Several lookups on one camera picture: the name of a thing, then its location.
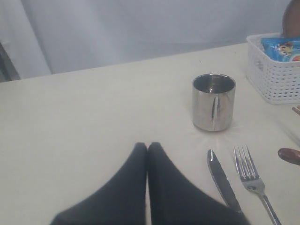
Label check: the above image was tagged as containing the silver metal fork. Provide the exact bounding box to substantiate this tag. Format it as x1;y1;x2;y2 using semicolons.
233;145;281;225

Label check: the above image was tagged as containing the brown round plate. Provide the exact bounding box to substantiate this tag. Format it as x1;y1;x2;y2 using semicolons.
282;0;300;38

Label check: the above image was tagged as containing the brown wooden spoon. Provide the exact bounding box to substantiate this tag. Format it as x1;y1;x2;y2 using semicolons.
278;148;300;165

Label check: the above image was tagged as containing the blue chips bag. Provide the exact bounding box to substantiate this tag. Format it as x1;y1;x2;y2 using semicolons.
261;37;300;62

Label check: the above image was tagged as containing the silver table knife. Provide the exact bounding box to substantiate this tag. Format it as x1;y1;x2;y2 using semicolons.
207;150;242;214

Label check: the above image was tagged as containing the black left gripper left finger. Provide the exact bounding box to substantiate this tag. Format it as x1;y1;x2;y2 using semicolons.
51;142;147;225

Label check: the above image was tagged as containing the white perforated plastic basket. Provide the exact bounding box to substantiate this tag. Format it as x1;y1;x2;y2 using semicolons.
246;33;300;105

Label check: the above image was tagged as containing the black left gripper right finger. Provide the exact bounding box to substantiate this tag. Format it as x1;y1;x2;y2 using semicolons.
147;142;249;225

